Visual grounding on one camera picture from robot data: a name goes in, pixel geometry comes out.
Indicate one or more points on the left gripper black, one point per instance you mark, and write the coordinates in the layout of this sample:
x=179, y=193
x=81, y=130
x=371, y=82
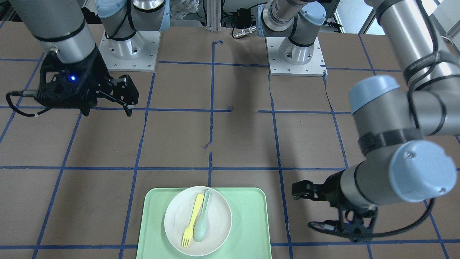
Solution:
x=331, y=185

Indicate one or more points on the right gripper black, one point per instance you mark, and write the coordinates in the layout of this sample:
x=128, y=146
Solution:
x=96, y=72

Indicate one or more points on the yellow plastic fork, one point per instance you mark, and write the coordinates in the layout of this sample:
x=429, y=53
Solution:
x=189, y=231

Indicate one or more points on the white round plate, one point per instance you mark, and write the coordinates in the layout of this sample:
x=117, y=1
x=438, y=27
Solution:
x=219, y=221

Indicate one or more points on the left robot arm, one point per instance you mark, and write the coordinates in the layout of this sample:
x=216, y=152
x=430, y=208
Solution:
x=400, y=164

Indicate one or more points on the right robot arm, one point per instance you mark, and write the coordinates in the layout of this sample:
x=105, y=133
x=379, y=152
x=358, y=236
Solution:
x=60, y=26

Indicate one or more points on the light green plastic spoon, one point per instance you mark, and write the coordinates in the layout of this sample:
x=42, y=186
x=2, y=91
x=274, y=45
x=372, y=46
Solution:
x=200, y=227

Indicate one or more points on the silver metal connector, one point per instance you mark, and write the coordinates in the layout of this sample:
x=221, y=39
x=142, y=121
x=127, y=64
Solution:
x=244, y=32

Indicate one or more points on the black power brick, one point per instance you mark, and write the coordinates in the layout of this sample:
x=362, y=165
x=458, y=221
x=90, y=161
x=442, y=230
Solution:
x=243, y=16

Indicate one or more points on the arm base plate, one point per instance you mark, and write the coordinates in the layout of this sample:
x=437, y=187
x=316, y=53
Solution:
x=287, y=59
x=138, y=54

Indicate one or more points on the aluminium frame post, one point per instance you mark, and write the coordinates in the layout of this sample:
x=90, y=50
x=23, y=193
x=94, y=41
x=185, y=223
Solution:
x=213, y=15

